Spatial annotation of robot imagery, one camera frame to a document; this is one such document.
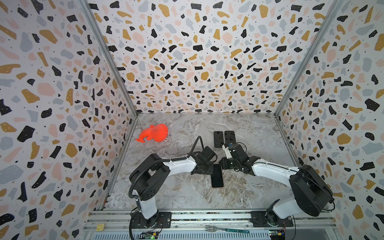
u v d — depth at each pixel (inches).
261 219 29.2
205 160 28.1
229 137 44.8
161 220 28.8
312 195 17.4
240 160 27.2
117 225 28.7
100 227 27.7
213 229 27.7
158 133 39.5
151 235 27.6
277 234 28.2
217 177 34.7
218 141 41.7
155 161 19.6
